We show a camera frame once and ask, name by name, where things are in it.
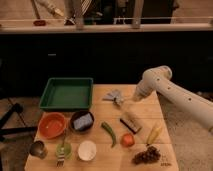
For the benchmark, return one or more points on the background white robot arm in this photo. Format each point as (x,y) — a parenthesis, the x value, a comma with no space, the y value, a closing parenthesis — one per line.
(51,8)

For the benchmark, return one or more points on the metal cup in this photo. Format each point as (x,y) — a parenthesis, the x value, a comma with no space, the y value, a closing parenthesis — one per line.
(38,149)

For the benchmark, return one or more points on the green small plate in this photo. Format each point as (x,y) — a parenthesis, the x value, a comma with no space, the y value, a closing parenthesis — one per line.
(67,150)

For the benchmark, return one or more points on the green chili pepper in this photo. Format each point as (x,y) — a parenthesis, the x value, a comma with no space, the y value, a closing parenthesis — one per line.
(110,131)

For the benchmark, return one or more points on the red background bowl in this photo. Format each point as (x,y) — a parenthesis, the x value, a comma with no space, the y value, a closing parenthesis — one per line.
(39,23)

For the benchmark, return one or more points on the white handled dish brush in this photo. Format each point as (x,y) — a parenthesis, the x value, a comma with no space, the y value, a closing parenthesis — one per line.
(120,101)

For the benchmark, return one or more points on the blue sponge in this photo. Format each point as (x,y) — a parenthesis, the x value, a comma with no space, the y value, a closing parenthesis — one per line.
(82,122)

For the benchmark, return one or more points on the black tripod stand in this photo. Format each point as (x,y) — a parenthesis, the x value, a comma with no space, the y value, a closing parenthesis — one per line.
(11,122)

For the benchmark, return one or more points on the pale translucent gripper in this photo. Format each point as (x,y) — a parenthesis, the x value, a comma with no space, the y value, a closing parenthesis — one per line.
(137,96)

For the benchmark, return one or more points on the orange bowl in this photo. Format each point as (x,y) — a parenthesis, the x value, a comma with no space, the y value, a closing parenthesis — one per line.
(52,125)

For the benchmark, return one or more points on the metal fork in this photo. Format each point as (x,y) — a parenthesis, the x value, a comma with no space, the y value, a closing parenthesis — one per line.
(61,156)

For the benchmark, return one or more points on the grey folded cloth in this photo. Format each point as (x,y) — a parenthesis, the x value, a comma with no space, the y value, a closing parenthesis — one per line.
(113,95)

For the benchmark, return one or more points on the wooden block eraser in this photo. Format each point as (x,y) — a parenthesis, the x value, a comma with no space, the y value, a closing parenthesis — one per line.
(130,122)

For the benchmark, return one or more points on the red tomato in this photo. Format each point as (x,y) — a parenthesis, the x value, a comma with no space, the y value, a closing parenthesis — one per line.
(127,140)

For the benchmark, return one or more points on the dark brown bowl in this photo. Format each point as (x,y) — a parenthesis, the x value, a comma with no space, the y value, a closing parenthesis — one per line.
(77,115)

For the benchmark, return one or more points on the green plastic tray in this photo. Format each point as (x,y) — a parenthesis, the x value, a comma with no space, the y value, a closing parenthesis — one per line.
(67,94)

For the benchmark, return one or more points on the white small bowl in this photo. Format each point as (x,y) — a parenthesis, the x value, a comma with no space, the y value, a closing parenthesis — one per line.
(87,150)

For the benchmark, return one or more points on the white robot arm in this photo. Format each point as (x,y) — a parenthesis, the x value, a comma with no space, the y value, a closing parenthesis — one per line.
(159,79)

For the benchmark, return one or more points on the dark grape bunch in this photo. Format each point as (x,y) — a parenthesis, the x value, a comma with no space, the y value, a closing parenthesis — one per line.
(150,155)

